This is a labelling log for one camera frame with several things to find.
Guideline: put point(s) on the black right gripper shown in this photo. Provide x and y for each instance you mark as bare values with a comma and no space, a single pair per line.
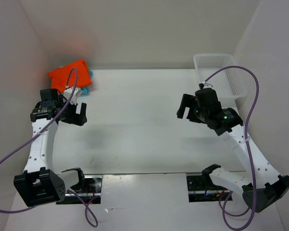
188,100

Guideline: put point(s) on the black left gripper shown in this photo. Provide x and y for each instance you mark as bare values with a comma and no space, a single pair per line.
75,118

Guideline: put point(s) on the light blue t shirt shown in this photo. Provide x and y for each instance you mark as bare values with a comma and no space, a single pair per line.
85,90

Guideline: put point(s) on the orange t shirt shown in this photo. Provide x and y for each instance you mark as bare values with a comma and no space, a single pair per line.
65,76

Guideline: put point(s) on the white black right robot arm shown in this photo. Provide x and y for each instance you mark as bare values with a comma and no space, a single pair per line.
266,184

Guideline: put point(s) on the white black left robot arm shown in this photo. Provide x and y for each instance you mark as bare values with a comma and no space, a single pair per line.
39,184

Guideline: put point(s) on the white plastic basket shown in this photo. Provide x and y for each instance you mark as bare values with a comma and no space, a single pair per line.
229,83

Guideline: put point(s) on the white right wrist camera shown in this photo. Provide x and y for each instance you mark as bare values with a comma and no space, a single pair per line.
204,84

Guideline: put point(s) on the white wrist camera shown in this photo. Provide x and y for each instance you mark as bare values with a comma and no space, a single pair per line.
204,84
72,94

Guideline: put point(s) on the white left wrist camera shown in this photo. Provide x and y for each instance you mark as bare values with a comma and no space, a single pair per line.
72,94

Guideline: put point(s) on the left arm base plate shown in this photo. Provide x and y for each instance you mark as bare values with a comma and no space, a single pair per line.
90,192

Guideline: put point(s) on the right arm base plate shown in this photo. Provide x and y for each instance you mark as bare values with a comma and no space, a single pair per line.
199,191

